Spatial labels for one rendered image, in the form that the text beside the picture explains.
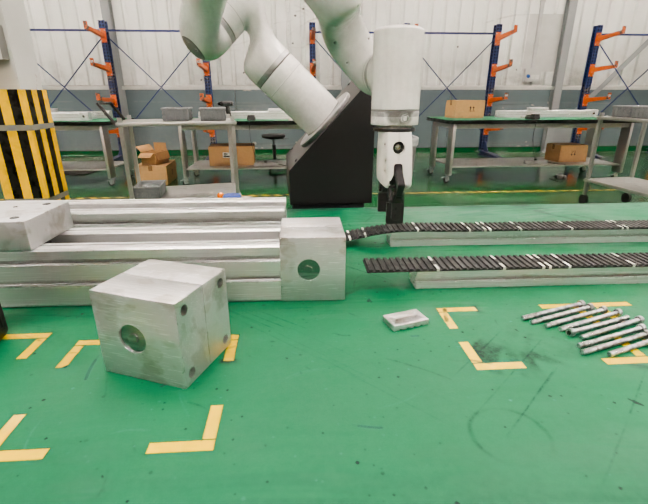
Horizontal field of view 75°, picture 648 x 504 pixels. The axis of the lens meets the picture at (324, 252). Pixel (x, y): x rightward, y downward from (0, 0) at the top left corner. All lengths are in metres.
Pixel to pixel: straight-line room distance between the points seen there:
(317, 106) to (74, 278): 0.74
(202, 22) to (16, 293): 0.70
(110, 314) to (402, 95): 0.55
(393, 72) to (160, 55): 7.97
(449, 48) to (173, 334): 8.49
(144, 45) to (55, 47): 1.50
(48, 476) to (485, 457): 0.34
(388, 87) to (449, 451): 0.56
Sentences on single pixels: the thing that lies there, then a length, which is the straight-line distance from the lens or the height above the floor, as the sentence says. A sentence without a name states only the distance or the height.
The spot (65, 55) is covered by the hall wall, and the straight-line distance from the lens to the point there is 9.15.
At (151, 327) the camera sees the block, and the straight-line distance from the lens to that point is 0.44.
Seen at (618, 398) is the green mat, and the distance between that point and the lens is 0.51.
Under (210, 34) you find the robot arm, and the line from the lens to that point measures 1.13.
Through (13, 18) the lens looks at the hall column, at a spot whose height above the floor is 1.56.
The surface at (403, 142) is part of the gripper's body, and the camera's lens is 0.76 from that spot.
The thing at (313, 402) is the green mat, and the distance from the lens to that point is 0.42.
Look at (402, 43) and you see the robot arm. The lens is 0.76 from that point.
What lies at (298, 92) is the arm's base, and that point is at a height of 1.06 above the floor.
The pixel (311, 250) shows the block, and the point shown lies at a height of 0.86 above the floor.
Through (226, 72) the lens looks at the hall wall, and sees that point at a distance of 8.34.
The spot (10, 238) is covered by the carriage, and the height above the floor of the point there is 0.88.
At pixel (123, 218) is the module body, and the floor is 0.85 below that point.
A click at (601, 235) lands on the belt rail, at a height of 0.79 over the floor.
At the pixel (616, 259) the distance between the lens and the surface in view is 0.80.
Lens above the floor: 1.05
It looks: 20 degrees down
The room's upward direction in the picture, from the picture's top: straight up
